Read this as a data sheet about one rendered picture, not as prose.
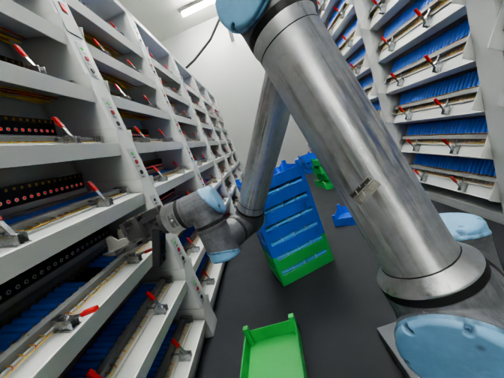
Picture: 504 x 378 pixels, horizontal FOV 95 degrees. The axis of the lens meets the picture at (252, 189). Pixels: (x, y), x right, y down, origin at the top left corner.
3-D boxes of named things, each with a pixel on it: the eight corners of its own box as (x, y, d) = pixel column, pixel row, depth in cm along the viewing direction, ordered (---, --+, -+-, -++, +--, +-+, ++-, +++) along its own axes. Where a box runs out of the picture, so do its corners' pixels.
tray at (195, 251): (217, 227, 164) (214, 208, 162) (193, 276, 105) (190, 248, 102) (189, 229, 165) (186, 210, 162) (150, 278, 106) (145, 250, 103)
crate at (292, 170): (288, 172, 130) (283, 159, 129) (304, 174, 111) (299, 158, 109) (240, 193, 125) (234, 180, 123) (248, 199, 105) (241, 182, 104)
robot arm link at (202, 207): (224, 217, 62) (208, 184, 62) (183, 235, 63) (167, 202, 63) (229, 211, 72) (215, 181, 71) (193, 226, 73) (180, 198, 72)
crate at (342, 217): (385, 207, 153) (382, 196, 151) (385, 221, 136) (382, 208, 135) (340, 214, 169) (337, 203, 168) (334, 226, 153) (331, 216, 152)
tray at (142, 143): (182, 148, 154) (179, 127, 151) (135, 154, 94) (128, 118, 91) (152, 151, 154) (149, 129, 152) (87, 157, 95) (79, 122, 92)
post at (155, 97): (233, 250, 178) (130, 13, 146) (232, 256, 169) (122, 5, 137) (209, 259, 180) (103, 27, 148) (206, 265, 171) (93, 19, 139)
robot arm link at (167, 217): (192, 222, 73) (183, 234, 64) (178, 228, 73) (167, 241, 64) (178, 197, 71) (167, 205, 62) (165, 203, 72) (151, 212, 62)
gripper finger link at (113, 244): (95, 241, 68) (124, 227, 68) (106, 258, 69) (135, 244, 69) (89, 245, 65) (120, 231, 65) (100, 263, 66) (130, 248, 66)
